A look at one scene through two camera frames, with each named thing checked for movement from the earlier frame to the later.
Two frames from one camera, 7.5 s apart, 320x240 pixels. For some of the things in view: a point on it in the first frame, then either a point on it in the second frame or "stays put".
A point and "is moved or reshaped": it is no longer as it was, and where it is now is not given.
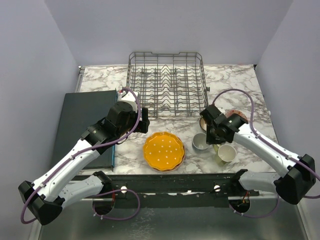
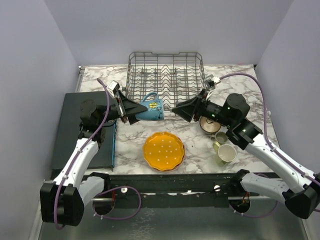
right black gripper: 211,140 to 186,109
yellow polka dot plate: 163,151 stays put
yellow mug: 225,153 stays put
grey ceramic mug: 199,141 is moved or reshaped
